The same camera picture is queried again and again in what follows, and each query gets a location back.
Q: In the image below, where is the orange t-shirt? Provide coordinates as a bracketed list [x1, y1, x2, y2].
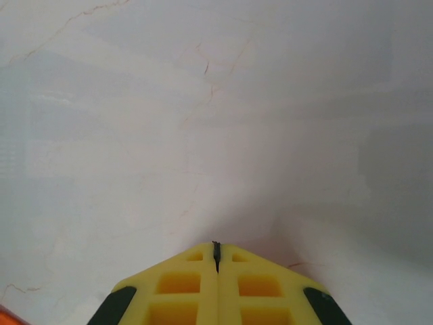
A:
[0, 303, 26, 325]

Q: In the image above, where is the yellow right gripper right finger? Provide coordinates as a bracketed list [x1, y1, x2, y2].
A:
[218, 242, 351, 325]

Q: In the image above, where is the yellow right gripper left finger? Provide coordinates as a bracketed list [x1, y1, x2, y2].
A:
[87, 242, 219, 325]

